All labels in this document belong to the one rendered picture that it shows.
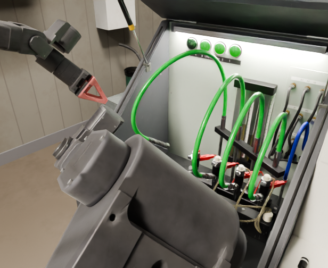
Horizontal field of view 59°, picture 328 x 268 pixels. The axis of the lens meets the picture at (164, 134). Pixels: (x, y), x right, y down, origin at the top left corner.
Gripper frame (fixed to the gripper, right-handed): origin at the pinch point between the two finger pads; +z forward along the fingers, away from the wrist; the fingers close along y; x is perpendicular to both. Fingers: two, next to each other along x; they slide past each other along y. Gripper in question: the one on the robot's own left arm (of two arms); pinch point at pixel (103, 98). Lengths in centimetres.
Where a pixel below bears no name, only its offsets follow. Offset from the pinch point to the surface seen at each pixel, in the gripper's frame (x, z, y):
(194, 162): -2.0, 25.9, -17.4
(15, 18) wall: 0, -54, 199
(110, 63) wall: -25, 36, 250
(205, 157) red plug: -5.4, 39.6, -0.4
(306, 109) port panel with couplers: -39, 54, -8
